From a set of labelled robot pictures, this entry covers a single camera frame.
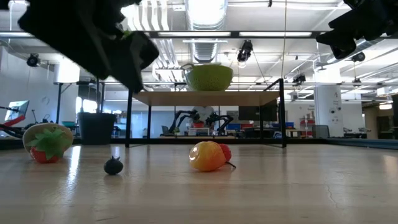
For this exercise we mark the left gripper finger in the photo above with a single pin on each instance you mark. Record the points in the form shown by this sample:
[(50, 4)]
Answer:
[(133, 77), (115, 71)]

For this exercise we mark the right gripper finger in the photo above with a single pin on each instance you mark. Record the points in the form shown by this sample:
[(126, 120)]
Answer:
[(363, 17), (340, 43)]

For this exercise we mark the green plastic colander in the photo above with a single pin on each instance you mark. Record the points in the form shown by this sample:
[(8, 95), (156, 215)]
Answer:
[(208, 79)]

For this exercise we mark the red strawberry green leaves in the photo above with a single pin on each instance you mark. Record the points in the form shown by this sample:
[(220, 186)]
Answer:
[(49, 144)]

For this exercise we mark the yellow-orange peach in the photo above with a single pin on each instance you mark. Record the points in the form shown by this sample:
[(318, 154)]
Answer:
[(206, 157)]

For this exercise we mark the black tabletop robot arm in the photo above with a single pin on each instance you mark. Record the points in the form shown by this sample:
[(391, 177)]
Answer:
[(182, 118), (222, 119)]

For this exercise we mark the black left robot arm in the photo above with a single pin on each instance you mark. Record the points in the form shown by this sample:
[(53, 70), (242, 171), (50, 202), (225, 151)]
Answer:
[(56, 25)]

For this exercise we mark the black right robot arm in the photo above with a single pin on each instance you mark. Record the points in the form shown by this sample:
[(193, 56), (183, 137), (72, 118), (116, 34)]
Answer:
[(353, 3)]

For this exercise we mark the red bowl of fruit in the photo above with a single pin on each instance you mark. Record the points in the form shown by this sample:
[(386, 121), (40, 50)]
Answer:
[(198, 124)]

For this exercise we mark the black ceiling spotlight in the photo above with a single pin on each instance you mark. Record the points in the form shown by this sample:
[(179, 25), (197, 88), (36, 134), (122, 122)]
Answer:
[(32, 60), (358, 56), (299, 78), (245, 49)]

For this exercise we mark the green plant in black pot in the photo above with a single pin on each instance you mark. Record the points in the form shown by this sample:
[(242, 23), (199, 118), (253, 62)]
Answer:
[(96, 127)]

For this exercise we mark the white building column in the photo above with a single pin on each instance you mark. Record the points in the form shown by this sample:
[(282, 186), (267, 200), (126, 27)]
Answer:
[(328, 109)]

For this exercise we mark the wooden shelf riser black legs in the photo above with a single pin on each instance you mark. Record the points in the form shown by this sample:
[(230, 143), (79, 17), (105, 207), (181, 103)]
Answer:
[(205, 98)]

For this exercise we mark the person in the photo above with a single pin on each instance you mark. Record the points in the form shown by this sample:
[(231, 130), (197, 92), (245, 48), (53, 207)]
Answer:
[(202, 112)]

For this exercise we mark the grey chair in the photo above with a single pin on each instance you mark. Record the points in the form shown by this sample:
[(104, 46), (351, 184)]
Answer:
[(320, 131)]

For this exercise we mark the dark blueberry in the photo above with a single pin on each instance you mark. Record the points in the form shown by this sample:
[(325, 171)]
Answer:
[(113, 166)]

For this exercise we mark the tilted computer monitor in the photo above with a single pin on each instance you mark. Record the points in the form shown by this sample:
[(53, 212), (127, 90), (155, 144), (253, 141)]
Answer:
[(18, 109)]

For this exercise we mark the black flat screen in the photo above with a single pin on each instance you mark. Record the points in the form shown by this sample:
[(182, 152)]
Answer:
[(258, 113)]

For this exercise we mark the red slanted bar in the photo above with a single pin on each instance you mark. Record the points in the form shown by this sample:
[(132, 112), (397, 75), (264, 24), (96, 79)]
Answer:
[(14, 121)]

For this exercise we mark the black metal workstation frame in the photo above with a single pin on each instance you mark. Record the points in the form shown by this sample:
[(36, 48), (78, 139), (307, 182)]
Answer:
[(59, 102)]

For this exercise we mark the silver ventilation duct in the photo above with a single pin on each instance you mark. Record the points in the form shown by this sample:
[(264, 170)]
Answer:
[(206, 51)]

